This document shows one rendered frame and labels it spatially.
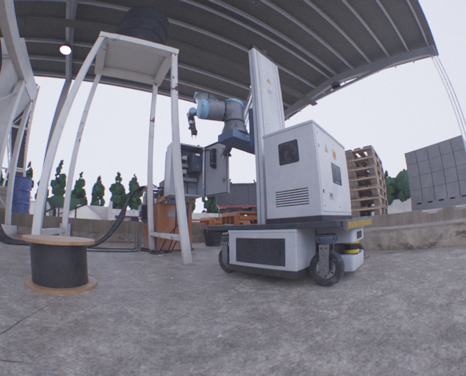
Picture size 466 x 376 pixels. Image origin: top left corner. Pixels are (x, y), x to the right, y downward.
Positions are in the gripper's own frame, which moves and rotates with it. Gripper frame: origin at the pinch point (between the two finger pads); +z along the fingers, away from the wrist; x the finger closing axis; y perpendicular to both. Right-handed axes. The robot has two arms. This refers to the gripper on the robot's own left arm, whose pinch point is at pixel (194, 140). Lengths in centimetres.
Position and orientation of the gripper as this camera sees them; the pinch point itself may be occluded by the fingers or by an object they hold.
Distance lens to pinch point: 275.3
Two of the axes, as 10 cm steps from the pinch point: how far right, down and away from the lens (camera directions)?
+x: 8.0, -1.4, 5.8
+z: 2.5, 9.6, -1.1
